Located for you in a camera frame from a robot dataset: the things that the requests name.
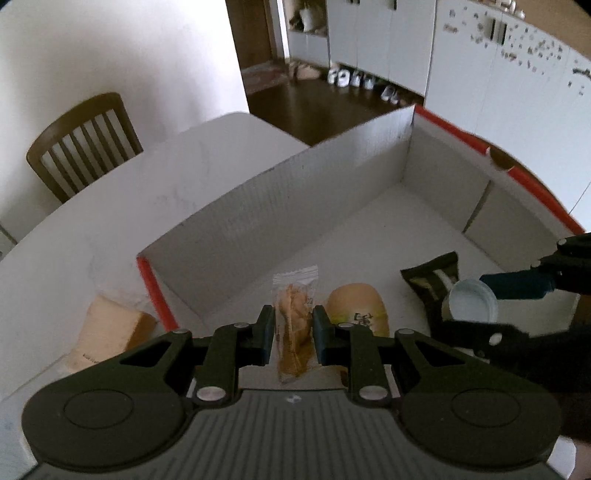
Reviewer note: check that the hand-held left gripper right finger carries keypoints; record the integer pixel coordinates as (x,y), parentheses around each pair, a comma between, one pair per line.
(319,334)

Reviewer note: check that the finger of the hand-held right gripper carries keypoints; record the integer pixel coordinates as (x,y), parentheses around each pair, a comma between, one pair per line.
(512,284)
(466,334)

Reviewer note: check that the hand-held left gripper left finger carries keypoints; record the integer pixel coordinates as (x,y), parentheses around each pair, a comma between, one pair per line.
(267,334)

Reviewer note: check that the clear biscuit snack packet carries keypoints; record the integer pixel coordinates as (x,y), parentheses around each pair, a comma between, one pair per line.
(293,318)

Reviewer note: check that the white round jar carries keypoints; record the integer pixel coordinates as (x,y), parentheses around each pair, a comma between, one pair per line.
(471,302)

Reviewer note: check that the red cardboard box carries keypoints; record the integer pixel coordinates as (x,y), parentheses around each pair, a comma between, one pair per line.
(323,198)

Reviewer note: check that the round tan pastry packet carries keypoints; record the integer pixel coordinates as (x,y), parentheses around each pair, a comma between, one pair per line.
(358,304)

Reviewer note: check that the dark green snack packet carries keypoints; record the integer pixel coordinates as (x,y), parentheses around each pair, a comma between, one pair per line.
(429,281)

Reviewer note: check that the white cabinet with stickers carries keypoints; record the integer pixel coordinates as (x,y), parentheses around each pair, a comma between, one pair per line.
(503,92)

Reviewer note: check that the white sneaker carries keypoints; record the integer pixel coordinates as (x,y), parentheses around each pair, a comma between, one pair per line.
(390,93)
(364,80)
(339,77)

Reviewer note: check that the patterned door rug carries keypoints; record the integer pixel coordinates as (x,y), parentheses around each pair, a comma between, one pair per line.
(263,76)

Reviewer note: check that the beige slippers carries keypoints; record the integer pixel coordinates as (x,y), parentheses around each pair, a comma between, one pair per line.
(304,71)

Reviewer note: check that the brown wooden chair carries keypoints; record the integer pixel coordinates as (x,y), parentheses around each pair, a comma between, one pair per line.
(83,143)

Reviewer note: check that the white tall cabinet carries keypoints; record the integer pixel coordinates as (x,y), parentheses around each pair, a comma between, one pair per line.
(378,37)

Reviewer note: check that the open shelf cubby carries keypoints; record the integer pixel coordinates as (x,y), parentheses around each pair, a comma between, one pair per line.
(307,41)

